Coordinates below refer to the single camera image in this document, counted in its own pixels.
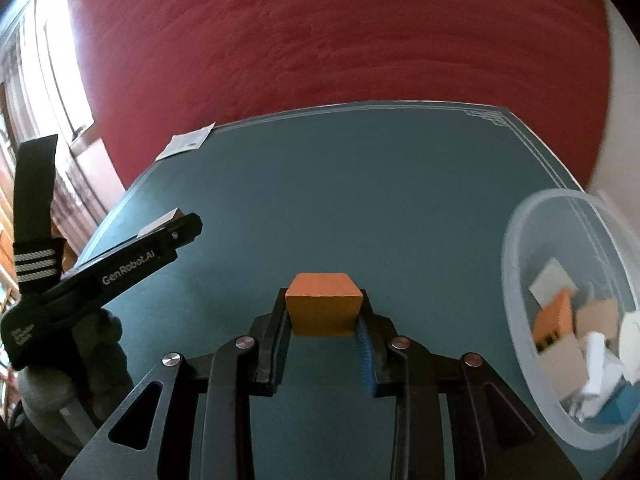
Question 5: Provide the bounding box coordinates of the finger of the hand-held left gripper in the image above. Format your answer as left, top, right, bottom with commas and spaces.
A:
135, 212, 204, 261

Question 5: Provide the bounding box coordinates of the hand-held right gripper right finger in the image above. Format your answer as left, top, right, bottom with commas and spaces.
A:
352, 287, 583, 480

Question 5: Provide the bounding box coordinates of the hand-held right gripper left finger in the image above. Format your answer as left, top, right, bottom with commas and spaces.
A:
60, 287, 293, 480

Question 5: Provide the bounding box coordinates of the orange wedge block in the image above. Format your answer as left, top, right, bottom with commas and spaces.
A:
531, 287, 576, 356
285, 272, 363, 338

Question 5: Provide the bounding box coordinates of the clear plastic bowl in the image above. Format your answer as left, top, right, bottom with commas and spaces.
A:
501, 189, 640, 453

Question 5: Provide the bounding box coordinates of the beige wooden block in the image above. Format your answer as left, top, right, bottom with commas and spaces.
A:
540, 332, 588, 403

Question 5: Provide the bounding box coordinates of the grey zebra striped wedge block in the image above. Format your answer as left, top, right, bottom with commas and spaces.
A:
528, 257, 578, 308

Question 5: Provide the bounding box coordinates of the white power adapter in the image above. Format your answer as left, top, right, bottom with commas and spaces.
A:
567, 332, 626, 421

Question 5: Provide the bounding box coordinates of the blue wedge block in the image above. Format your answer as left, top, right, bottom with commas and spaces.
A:
595, 385, 636, 426

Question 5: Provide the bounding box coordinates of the person's left hand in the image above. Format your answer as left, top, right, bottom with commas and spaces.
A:
15, 307, 128, 461

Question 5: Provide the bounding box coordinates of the white paper leaflet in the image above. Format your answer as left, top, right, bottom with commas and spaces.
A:
155, 121, 217, 162

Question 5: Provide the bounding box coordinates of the patterned curtain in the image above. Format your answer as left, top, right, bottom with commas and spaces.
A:
0, 25, 126, 271

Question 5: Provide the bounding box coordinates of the green table mat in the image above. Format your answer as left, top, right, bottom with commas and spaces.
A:
75, 100, 591, 480

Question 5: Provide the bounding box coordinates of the window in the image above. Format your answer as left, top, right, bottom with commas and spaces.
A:
30, 0, 96, 146

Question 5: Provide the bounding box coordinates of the red quilted blanket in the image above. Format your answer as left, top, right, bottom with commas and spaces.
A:
67, 0, 616, 191

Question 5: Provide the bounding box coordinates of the black striped wrist strap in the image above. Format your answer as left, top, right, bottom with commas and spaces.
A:
11, 134, 68, 291

